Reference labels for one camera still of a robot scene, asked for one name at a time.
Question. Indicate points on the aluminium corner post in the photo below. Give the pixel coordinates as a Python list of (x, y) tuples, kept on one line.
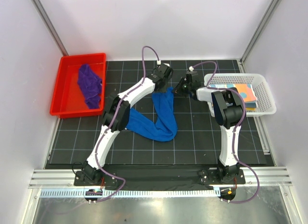
[(260, 28), (50, 27)]

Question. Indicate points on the red plastic bin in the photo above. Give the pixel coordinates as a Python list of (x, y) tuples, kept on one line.
[(67, 99)]

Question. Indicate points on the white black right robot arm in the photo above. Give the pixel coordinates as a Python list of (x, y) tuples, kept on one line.
[(229, 112)]

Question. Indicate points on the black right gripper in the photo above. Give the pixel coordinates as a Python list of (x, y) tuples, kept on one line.
[(177, 89)]

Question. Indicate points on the yellow tiger hello towel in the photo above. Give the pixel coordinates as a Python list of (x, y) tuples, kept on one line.
[(251, 106)]

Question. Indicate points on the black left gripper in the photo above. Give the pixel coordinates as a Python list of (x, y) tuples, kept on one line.
[(164, 88)]

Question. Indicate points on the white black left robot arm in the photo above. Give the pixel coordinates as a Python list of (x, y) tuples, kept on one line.
[(115, 119)]

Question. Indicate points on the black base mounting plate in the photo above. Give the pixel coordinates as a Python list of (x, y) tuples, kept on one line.
[(157, 176)]

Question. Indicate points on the white plastic mesh basket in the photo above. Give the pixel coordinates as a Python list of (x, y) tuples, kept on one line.
[(253, 88)]

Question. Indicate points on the aluminium front rail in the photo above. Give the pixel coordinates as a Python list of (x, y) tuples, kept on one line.
[(60, 184)]

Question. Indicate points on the blue towel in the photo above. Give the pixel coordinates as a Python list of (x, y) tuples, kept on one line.
[(165, 128)]

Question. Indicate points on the right aluminium corner post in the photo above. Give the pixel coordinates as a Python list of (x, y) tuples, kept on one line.
[(260, 28)]

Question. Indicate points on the pastel striped towel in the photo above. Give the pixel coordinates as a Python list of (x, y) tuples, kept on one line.
[(245, 90)]

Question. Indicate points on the left aluminium corner post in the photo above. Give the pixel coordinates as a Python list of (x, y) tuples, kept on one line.
[(50, 27)]

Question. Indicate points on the purple towel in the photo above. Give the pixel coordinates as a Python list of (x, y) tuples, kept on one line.
[(90, 85)]

